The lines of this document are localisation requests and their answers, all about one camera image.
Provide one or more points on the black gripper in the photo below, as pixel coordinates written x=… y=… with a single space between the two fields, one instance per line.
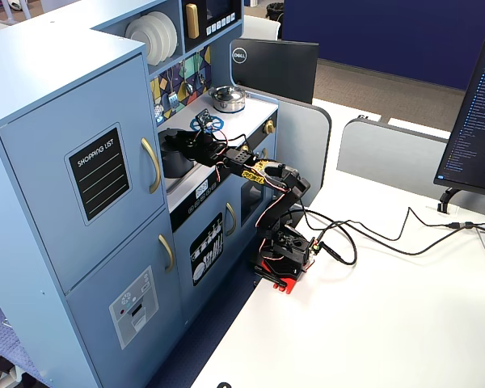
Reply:
x=183 y=140

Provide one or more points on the gray plastic lid with knob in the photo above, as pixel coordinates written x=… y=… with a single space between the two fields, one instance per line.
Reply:
x=163 y=142

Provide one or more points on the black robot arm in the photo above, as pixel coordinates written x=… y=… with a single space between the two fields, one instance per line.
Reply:
x=287 y=194

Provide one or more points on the shiny steel pot lid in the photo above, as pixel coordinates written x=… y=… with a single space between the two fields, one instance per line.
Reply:
x=226 y=94

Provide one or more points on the gray plastic pot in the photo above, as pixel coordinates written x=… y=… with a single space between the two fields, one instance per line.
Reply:
x=174 y=165

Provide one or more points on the metal slotted spoon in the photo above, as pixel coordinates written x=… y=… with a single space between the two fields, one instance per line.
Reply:
x=158 y=110

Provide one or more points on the metal slotted spatula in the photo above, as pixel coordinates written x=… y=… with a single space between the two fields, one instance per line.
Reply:
x=172 y=100

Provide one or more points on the metal ladle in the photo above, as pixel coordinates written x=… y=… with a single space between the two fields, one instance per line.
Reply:
x=189 y=87

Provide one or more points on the colourful geometric backsplash panel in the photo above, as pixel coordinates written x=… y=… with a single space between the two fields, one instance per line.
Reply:
x=165 y=81

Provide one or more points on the small metal spoon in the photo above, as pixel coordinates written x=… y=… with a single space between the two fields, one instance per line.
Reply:
x=202 y=79

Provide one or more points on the black shopping list sticker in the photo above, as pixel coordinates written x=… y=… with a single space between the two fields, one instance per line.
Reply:
x=101 y=178

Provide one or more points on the blue oven door with window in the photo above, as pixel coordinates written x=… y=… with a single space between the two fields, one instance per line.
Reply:
x=250 y=198

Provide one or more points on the black toy microwave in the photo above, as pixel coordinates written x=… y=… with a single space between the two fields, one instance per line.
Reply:
x=204 y=44

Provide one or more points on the blue dishwasher door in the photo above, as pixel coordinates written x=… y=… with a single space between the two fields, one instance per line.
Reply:
x=182 y=250

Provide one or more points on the white toy plate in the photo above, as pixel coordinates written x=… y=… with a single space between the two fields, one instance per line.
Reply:
x=175 y=31
x=167 y=34
x=143 y=38

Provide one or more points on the black Dell monitor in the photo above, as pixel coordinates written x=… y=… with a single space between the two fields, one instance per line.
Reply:
x=275 y=68

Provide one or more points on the gray desk divider panel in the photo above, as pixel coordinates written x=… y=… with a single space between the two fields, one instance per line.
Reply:
x=303 y=153
x=388 y=153

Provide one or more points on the white chair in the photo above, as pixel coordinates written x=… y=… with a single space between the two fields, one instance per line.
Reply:
x=260 y=27

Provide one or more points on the tall blue fridge door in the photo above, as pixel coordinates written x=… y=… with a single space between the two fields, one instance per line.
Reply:
x=32 y=182

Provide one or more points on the blue wooden toy kitchen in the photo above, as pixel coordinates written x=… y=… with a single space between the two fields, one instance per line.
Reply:
x=44 y=60

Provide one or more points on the black trash bin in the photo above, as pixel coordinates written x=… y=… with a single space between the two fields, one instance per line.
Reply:
x=275 y=12

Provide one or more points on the black table clamp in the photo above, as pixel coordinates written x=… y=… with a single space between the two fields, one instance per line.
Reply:
x=283 y=283

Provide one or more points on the gray ice dispenser sticker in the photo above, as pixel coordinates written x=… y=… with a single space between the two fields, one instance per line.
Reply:
x=133 y=311

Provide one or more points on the blue freezer door with dispenser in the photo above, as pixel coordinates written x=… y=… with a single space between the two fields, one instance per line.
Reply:
x=93 y=323

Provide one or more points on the monitor showing code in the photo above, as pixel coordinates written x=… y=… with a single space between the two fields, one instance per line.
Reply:
x=477 y=121

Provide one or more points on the small wrist camera board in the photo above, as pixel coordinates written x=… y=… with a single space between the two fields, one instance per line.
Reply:
x=204 y=118

